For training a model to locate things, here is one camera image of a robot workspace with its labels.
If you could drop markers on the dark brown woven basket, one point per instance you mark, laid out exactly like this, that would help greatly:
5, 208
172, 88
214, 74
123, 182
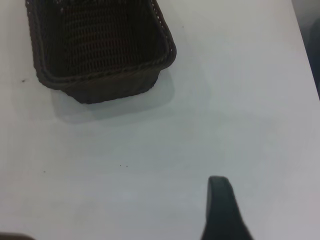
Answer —
100, 50

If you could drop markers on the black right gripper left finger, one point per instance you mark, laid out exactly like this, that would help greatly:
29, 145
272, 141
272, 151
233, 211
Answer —
12, 237

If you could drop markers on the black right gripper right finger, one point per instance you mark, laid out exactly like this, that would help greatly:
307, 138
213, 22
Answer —
222, 215

